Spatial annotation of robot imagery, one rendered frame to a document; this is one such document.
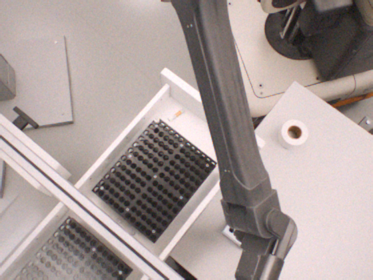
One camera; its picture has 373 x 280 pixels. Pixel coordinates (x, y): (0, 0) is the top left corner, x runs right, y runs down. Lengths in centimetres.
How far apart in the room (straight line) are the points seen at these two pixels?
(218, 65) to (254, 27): 128
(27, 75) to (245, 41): 101
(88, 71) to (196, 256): 125
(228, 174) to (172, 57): 148
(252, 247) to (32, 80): 156
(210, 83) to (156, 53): 151
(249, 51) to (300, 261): 97
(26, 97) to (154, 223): 123
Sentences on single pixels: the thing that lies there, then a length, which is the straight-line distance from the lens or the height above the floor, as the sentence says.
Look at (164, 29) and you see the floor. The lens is 211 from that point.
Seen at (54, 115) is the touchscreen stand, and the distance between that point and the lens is 195.
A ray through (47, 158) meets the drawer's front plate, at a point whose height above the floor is 93.
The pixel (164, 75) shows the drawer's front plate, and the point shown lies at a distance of 95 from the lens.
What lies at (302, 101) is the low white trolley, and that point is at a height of 76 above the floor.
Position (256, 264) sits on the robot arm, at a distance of 66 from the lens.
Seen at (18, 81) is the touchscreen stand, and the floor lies 4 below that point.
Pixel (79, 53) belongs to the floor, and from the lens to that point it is 209.
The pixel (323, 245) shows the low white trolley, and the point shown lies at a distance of 109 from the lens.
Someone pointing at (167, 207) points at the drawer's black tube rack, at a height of 90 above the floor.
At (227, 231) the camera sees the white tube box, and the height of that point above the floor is 80.
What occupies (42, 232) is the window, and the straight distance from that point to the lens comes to 21.
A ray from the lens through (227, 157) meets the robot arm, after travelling 58.
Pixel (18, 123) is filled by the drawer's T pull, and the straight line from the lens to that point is 99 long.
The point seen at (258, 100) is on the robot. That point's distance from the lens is 166.
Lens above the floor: 178
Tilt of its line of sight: 73 degrees down
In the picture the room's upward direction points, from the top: 5 degrees clockwise
